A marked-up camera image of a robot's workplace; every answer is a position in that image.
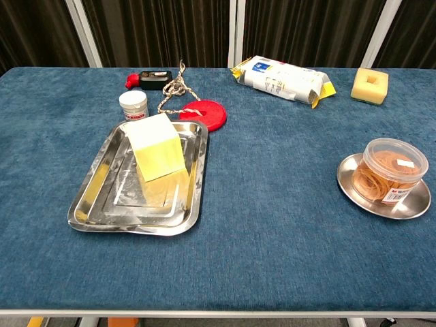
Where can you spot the yellow sponge block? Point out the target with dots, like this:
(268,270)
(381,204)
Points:
(156,150)

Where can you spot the red disc with hole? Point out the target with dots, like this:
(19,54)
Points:
(213,116)

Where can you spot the rectangular stainless steel tray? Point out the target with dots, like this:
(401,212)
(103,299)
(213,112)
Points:
(102,204)

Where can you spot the white and yellow wipes packet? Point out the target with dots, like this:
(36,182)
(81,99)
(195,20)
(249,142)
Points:
(279,80)

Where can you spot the white partition frame post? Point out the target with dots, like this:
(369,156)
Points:
(83,34)
(236,34)
(381,34)

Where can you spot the yellow block with hole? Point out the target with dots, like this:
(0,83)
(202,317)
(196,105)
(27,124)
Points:
(361,88)

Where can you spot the small white jar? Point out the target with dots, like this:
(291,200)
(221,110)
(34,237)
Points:
(133,102)

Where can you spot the blue table cloth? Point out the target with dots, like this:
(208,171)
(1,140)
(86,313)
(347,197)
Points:
(272,238)

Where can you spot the round metal lid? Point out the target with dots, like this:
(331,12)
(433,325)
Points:
(413,204)

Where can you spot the black device with red cap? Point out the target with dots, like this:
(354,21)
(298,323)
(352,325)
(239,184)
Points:
(155,80)

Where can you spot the dark brown pleated curtain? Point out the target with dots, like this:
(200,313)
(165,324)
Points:
(306,27)
(415,34)
(156,30)
(34,30)

